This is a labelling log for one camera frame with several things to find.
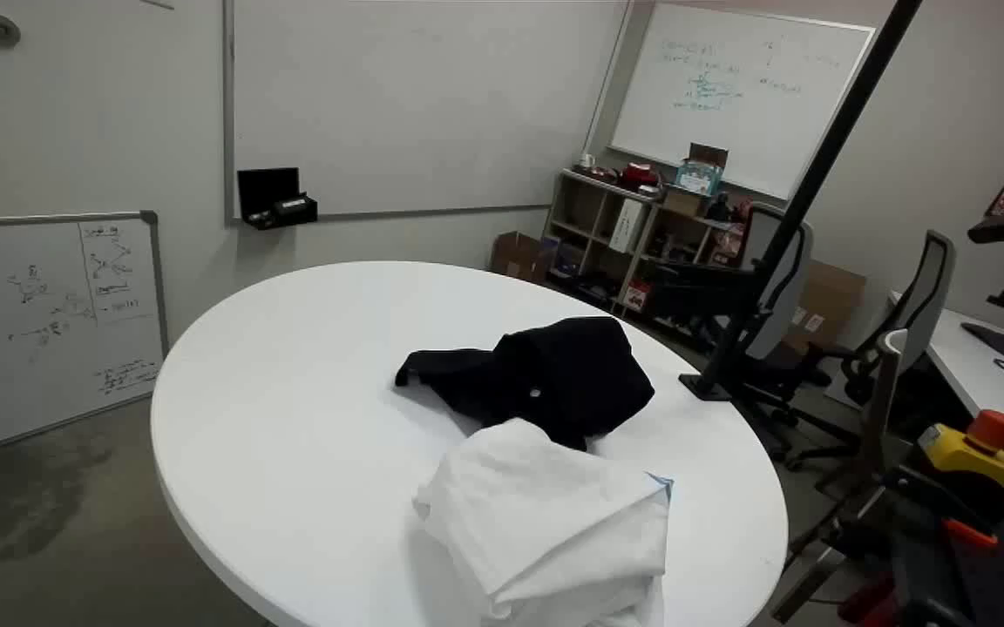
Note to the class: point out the white desk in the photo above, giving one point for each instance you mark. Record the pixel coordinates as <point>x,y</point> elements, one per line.
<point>985,383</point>

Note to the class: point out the black cloth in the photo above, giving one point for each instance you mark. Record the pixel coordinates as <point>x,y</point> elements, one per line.
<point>559,369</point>

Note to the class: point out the wooden cube shelf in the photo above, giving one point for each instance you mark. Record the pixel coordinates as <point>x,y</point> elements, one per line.
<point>629,239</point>

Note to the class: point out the blue box on shelf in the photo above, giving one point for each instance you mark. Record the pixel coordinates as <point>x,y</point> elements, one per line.
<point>697,179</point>

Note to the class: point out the black marker holder box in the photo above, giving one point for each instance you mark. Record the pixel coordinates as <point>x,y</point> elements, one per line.
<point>274,197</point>

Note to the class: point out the yellow emergency stop box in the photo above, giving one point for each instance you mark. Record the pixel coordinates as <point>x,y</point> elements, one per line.
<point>974,457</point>

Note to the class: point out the large blank whiteboard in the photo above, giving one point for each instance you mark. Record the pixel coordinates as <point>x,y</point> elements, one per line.
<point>410,107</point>

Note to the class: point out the grey back office chair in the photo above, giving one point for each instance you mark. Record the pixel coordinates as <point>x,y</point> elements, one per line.
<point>926,289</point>

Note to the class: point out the whiteboard with green writing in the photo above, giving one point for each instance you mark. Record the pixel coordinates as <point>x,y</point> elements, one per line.
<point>746,93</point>

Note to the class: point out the brown cardboard box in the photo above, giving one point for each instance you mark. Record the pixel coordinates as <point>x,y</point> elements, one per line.
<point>525,254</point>

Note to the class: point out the black mesh office chair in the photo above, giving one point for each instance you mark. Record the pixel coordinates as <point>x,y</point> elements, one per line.
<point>792,305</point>

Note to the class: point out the white cloth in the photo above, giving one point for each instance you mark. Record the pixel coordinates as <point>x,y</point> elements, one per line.
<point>547,526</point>

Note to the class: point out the flat leaning cardboard box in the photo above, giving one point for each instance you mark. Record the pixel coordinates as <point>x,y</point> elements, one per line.
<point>835,305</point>

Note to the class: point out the red object on shelf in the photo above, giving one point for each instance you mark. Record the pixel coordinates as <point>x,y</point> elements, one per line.
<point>639,175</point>

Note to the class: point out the small whiteboard with black sketches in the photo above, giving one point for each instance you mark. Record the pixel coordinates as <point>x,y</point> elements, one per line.
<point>36,315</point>

